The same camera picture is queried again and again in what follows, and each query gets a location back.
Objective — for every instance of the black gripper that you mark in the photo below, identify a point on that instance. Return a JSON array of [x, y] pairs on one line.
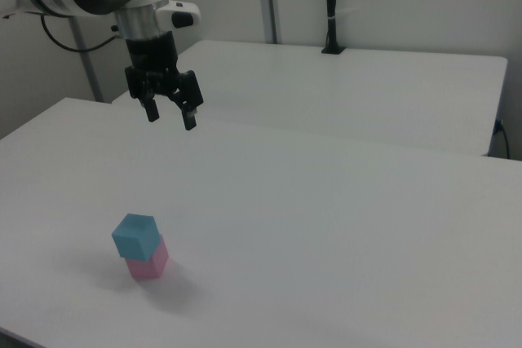
[[153, 60]]

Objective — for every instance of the blue cube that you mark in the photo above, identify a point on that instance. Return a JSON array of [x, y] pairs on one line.
[[134, 238]]

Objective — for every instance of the pink cube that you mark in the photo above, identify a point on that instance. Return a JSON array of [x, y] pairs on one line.
[[149, 264]]

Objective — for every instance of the black camera stand pole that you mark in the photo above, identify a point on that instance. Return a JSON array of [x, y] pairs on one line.
[[331, 5]]

